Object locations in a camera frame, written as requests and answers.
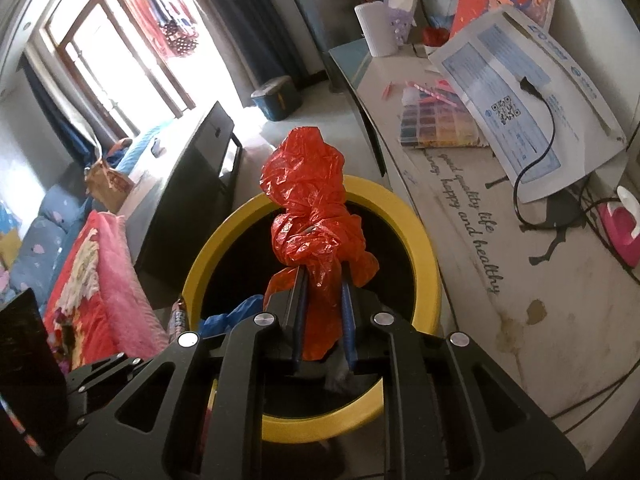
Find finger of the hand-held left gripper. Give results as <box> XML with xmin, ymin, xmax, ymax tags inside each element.
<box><xmin>64</xmin><ymin>351</ymin><xmax>151</xmax><ymax>411</ymax></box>

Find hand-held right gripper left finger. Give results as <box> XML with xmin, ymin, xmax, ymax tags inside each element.
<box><xmin>55</xmin><ymin>267</ymin><xmax>308</xmax><ymax>480</ymax></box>

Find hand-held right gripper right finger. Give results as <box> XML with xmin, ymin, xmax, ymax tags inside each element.
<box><xmin>340</xmin><ymin>280</ymin><xmax>586</xmax><ymax>480</ymax></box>

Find red plastic bag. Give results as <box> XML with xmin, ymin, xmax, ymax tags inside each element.
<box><xmin>260</xmin><ymin>127</ymin><xmax>381</xmax><ymax>361</ymax></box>

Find yellow rimmed trash bin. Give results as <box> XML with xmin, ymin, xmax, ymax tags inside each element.
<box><xmin>180</xmin><ymin>175</ymin><xmax>443</xmax><ymax>443</ymax></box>

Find blue plastic bag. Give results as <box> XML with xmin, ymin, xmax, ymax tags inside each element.
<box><xmin>197</xmin><ymin>295</ymin><xmax>266</xmax><ymax>339</ymax></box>

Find red floral blanket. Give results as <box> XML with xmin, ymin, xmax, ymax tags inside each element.
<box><xmin>42</xmin><ymin>210</ymin><xmax>171</xmax><ymax>377</ymax></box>

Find printed snack packet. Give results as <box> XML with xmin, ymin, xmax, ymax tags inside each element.
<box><xmin>170</xmin><ymin>297</ymin><xmax>194</xmax><ymax>337</ymax></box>

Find blue patterned sofa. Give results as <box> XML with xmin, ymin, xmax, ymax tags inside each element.
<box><xmin>0</xmin><ymin>127</ymin><xmax>166</xmax><ymax>306</ymax></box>

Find white television cabinet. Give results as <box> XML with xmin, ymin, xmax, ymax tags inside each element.
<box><xmin>327</xmin><ymin>37</ymin><xmax>640</xmax><ymax>471</ymax></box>

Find dark wooden coffee table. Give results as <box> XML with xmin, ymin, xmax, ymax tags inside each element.
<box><xmin>120</xmin><ymin>101</ymin><xmax>245</xmax><ymax>277</ymax></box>

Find brown paper bag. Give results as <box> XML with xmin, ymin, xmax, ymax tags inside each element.
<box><xmin>84</xmin><ymin>152</ymin><xmax>134</xmax><ymax>213</ymax></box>

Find blue storage stool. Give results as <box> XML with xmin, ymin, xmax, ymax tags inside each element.
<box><xmin>250</xmin><ymin>76</ymin><xmax>303</xmax><ymax>122</ymax></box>

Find colourful bead box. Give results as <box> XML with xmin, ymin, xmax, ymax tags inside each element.
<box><xmin>397</xmin><ymin>87</ymin><xmax>489</xmax><ymax>150</ymax></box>

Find dark blue curtain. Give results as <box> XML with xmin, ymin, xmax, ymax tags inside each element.
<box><xmin>20</xmin><ymin>55</ymin><xmax>101</xmax><ymax>161</ymax></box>

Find white printed envelope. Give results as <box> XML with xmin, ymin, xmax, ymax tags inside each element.
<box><xmin>427</xmin><ymin>7</ymin><xmax>628</xmax><ymax>206</ymax></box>

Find pink plastic object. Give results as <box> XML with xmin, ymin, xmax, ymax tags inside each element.
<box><xmin>597</xmin><ymin>185</ymin><xmax>640</xmax><ymax>267</ymax></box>

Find white paper roll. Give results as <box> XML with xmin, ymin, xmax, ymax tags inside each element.
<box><xmin>354</xmin><ymin>1</ymin><xmax>402</xmax><ymax>58</ymax></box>

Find dark grey curtain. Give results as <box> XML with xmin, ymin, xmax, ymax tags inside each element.
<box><xmin>182</xmin><ymin>0</ymin><xmax>311</xmax><ymax>106</ymax></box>

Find grey standing air conditioner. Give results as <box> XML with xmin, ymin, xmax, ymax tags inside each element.
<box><xmin>295</xmin><ymin>0</ymin><xmax>363</xmax><ymax>81</ymax></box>

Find hanging clothes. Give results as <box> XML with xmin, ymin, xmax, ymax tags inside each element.
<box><xmin>125</xmin><ymin>0</ymin><xmax>201</xmax><ymax>61</ymax></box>

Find wooden framed glass door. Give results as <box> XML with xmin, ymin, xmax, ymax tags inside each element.
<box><xmin>20</xmin><ymin>0</ymin><xmax>241</xmax><ymax>147</ymax></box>

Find black power cable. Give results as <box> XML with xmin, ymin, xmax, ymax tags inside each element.
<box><xmin>512</xmin><ymin>76</ymin><xmax>601</xmax><ymax>234</ymax></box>

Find black wire loop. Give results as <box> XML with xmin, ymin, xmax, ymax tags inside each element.
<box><xmin>419</xmin><ymin>0</ymin><xmax>461</xmax><ymax>32</ymax></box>

